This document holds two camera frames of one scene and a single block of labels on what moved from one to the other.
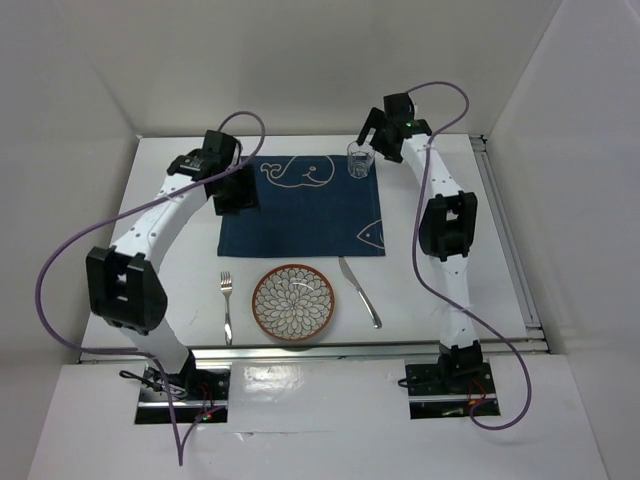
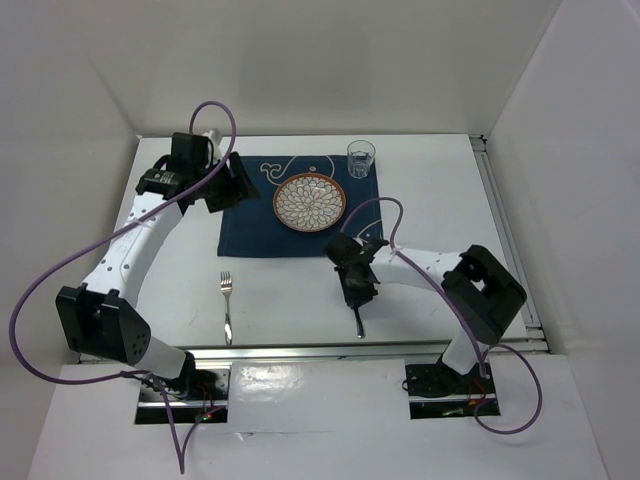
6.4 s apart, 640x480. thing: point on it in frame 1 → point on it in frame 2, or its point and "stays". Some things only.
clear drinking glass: x=359 y=159 stays
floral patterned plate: x=293 y=302 → x=311 y=203
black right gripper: x=374 y=119 → x=352 y=297
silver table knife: x=348 y=275 → x=360 y=332
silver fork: x=227 y=288 stays
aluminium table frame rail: x=536 y=341 stays
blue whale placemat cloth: x=307 y=206 stays
